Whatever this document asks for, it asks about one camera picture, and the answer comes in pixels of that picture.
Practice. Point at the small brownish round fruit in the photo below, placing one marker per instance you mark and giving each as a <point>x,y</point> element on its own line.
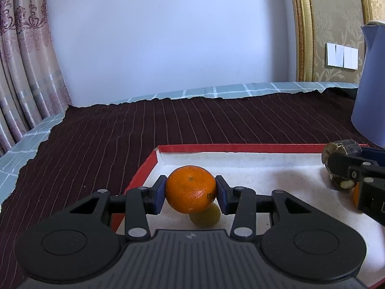
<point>206,220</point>

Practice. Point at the pink patterned curtain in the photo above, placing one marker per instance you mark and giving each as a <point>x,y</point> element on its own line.
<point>27,51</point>

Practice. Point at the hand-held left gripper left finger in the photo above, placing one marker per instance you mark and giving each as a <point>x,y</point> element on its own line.
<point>159,195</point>

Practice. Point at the stubby dark sugarcane piece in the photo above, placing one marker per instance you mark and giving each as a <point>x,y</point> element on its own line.
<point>343,147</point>

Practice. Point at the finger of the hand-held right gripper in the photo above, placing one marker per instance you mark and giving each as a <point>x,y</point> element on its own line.
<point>346,165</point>
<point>373,152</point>

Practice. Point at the gold wall frame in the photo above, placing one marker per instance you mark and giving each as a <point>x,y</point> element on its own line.
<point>304,27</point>

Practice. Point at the red cardboard box tray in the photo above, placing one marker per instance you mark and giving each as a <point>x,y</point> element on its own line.
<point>210,148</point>

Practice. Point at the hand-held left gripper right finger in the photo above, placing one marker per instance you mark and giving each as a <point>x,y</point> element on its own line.
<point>222,195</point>

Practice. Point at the blue electric kettle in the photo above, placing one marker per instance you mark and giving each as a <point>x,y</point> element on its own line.
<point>370,90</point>

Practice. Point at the large orange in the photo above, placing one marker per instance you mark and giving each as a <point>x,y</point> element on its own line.
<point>356,197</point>

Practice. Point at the white wall switch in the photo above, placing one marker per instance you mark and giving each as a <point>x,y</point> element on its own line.
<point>342,55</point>

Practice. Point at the small orange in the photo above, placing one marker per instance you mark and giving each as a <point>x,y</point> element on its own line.
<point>191,189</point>

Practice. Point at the dark striped cloth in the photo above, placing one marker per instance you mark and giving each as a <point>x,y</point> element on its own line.
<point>120,141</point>

